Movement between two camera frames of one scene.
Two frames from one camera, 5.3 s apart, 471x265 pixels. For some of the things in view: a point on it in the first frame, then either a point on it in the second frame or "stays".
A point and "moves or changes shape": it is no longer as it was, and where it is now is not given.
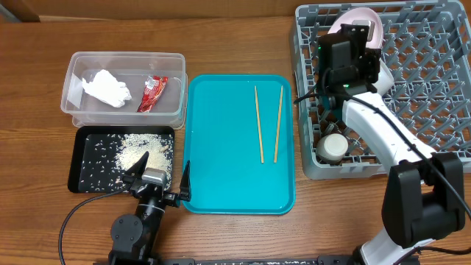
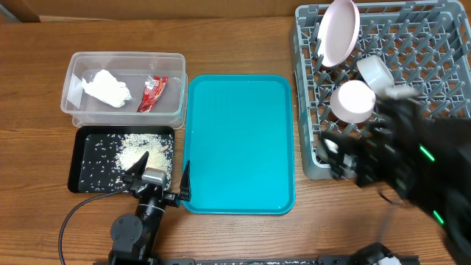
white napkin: x=106 y=87 stays
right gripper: x=370 y=57 -> x=363 y=142
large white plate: x=361 y=14 moves or changes shape
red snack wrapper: x=154 y=86 stays
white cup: x=332 y=148 stays
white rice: x=107 y=157 stays
